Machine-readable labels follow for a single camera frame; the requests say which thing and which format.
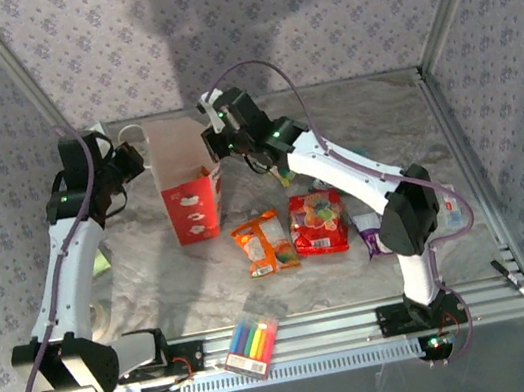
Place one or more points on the orange snack packet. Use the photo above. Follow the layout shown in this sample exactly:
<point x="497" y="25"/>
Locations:
<point x="263" y="244"/>
<point x="202" y="171"/>

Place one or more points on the red floral paper bag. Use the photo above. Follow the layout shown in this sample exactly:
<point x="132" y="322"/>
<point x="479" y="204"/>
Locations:
<point x="194" y="213"/>

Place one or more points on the green red mint candy packet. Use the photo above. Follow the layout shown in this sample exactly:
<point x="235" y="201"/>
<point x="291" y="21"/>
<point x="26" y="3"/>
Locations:
<point x="361" y="152"/>

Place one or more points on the red gummy candy packet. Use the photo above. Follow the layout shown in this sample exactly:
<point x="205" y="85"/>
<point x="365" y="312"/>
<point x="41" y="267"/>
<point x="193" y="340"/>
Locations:
<point x="318" y="226"/>

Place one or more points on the purple snack packet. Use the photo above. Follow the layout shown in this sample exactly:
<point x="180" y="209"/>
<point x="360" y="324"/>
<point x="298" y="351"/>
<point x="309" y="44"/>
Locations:
<point x="370" y="238"/>

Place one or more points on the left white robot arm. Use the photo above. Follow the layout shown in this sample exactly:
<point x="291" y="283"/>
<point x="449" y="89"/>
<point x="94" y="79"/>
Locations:
<point x="72" y="270"/>

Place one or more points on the pale green paper piece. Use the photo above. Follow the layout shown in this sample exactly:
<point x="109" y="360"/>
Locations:
<point x="101" y="265"/>

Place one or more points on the clear tape roll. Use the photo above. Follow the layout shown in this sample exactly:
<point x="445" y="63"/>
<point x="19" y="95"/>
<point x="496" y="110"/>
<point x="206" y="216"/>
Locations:
<point x="108" y="314"/>

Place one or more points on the colour marker pack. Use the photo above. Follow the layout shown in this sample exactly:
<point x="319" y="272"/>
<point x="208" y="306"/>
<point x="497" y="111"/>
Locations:
<point x="253" y="345"/>

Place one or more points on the small white packet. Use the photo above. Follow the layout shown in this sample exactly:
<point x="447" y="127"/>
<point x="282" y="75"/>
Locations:
<point x="451" y="210"/>

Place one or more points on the black controller board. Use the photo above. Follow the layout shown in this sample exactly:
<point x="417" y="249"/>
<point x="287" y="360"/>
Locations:
<point x="435" y="345"/>

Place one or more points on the black marker pen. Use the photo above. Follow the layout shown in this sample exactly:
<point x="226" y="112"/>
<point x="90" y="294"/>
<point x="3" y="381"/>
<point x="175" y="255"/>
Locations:
<point x="516" y="283"/>

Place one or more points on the aluminium side rail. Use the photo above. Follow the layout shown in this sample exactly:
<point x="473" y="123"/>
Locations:
<point x="443" y="108"/>

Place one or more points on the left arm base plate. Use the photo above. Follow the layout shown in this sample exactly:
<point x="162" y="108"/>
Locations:
<point x="191" y="358"/>

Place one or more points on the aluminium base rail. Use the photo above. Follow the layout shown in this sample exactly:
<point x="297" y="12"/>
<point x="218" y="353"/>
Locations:
<point x="316" y="328"/>

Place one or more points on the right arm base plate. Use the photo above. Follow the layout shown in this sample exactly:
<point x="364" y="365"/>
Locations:
<point x="390" y="318"/>

